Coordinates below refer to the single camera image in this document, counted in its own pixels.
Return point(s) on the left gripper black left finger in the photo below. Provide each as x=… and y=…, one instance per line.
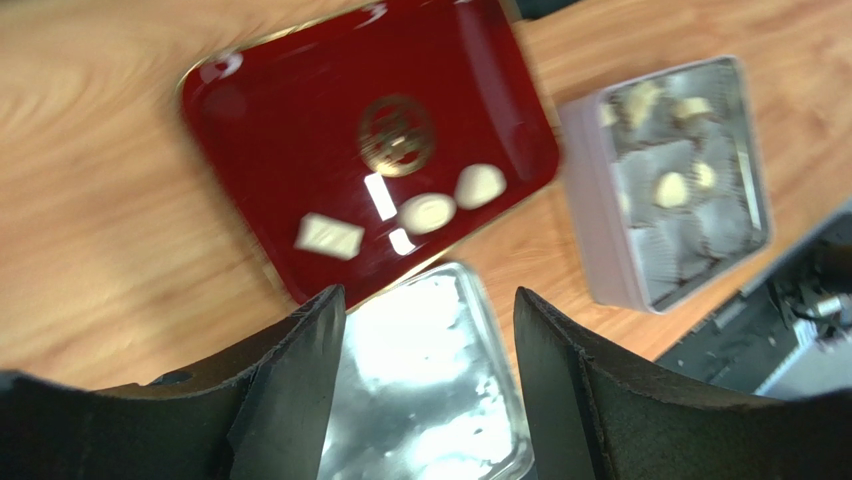
x=258, y=409

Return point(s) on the pink metal tin box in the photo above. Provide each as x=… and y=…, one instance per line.
x=636, y=254

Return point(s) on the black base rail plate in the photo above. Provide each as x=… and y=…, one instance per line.
x=786, y=334

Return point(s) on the black cloth placemat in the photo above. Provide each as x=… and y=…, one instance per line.
x=537, y=9

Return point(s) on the white oval chocolate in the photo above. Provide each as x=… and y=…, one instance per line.
x=704, y=176
x=426, y=213

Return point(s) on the red lacquer tray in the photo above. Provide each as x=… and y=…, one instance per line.
x=351, y=116

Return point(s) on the white rectangular chocolate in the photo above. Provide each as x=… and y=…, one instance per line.
x=688, y=108
x=607, y=115
x=641, y=101
x=328, y=236

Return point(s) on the silver tin lid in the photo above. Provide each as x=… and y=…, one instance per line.
x=424, y=389

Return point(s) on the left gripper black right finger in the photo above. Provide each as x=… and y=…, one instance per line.
x=598, y=411

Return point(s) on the white heart chocolate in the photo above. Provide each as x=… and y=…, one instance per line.
x=478, y=185
x=671, y=191

